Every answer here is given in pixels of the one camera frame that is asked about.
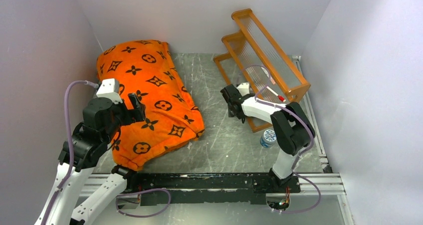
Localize orange patterned pillowcase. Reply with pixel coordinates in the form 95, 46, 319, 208
96, 40, 205, 171

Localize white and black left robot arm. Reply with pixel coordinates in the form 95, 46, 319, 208
35, 93, 146, 225

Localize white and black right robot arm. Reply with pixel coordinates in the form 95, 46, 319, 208
220, 84, 315, 192

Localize blue capped plastic bottle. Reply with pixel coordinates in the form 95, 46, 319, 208
259, 129, 277, 148

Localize red capped white marker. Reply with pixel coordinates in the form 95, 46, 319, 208
266, 86, 286, 103

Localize orange wooden shelf rack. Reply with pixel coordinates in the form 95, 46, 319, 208
213, 8, 311, 133

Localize white pink test strip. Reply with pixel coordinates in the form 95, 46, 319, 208
262, 67, 276, 84

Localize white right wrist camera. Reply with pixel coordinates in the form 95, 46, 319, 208
236, 82, 250, 97

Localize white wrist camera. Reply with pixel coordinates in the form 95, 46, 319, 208
236, 82, 250, 97
95, 78, 123, 104

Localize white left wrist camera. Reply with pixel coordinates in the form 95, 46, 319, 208
95, 78, 123, 104

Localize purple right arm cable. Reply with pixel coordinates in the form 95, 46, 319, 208
236, 64, 315, 171

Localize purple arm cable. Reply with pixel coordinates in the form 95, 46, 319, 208
236, 64, 315, 171
39, 80, 100, 225

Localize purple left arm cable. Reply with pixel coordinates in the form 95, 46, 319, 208
39, 80, 100, 225

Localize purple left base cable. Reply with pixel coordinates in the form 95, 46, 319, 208
115, 188, 172, 219

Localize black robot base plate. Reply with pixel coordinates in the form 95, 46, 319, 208
124, 172, 301, 206

